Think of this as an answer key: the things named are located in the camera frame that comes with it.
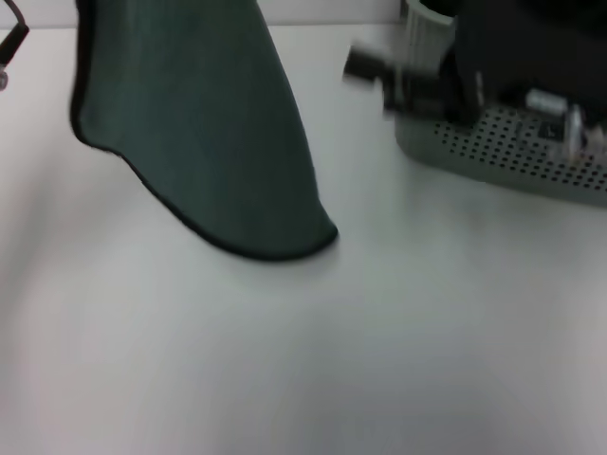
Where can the green yellow black-edged towel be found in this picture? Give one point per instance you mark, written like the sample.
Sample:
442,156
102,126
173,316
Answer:
189,118

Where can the gray perforated storage box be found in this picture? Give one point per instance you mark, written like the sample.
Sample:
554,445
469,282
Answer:
498,156

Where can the black cloth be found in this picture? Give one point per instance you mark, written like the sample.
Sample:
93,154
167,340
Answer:
545,38

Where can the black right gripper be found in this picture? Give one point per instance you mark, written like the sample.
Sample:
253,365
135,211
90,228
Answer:
467,102

